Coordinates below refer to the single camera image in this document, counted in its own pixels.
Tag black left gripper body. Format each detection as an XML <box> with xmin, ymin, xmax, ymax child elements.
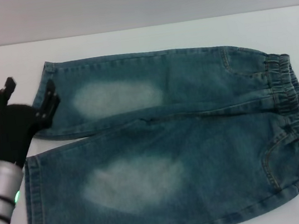
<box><xmin>0</xmin><ymin>99</ymin><xmax>51</xmax><ymax>172</ymax></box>

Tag blue denim shorts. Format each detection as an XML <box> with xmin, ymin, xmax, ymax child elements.
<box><xmin>3</xmin><ymin>23</ymin><xmax>299</xmax><ymax>224</ymax></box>

